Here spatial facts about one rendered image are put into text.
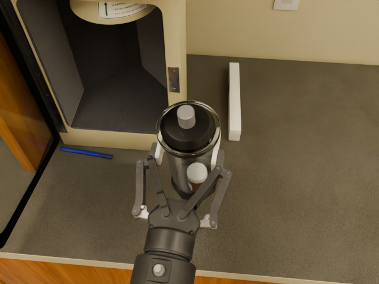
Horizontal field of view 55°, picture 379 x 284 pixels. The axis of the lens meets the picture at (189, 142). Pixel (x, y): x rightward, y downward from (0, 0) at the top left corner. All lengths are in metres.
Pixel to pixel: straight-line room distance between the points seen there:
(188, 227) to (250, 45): 0.79
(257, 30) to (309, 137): 0.39
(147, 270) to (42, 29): 0.52
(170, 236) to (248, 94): 0.66
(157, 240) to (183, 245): 0.04
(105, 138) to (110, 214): 0.20
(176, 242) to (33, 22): 0.50
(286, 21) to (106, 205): 0.75
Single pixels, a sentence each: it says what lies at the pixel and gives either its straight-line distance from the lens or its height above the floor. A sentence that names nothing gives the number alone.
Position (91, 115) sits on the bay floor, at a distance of 0.97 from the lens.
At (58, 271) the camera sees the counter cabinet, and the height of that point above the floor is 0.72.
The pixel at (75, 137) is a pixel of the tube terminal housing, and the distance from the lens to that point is 0.99.
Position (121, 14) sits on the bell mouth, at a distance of 0.71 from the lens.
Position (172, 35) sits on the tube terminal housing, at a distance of 0.69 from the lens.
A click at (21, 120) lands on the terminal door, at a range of 0.82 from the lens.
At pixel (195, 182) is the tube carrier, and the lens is 0.70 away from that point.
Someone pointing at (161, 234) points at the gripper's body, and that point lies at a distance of 0.55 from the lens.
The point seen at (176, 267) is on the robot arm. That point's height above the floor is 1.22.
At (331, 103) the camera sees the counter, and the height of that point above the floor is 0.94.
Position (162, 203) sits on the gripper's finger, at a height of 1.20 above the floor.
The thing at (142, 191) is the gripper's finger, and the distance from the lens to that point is 0.60.
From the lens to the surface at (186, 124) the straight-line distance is 0.57.
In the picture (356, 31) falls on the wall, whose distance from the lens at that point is 1.26.
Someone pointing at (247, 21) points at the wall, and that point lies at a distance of 1.18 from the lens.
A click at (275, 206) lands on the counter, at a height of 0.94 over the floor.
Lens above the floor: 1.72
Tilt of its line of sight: 53 degrees down
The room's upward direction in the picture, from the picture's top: straight up
